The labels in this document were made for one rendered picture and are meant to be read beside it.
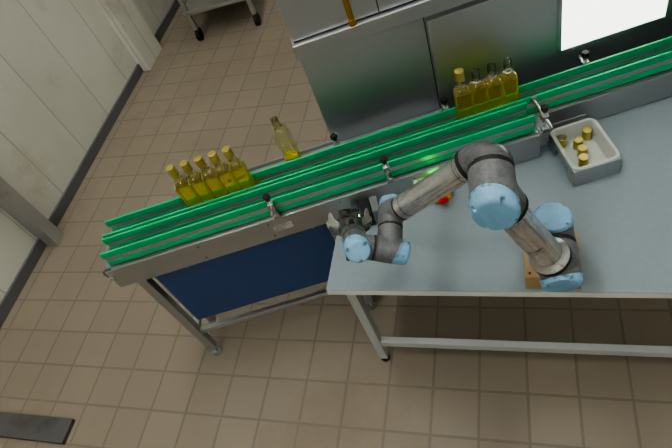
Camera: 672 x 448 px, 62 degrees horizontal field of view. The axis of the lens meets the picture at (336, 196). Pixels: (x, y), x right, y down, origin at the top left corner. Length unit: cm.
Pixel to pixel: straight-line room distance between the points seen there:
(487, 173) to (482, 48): 93
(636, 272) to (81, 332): 290
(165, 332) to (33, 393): 79
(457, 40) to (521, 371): 143
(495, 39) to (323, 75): 65
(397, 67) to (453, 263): 76
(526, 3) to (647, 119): 67
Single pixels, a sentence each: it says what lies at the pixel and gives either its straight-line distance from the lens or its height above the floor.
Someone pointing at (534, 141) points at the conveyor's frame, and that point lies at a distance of 226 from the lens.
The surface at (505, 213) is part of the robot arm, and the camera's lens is 139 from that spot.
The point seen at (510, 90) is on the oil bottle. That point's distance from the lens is 222.
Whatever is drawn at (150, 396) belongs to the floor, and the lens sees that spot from 320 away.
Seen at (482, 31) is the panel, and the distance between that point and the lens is 220.
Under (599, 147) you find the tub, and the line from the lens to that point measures 235.
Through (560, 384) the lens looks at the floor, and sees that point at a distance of 267.
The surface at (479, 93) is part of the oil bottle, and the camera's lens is 217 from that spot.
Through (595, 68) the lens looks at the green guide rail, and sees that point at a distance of 242.
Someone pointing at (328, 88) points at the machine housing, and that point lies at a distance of 221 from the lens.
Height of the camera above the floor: 250
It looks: 48 degrees down
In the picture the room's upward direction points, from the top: 24 degrees counter-clockwise
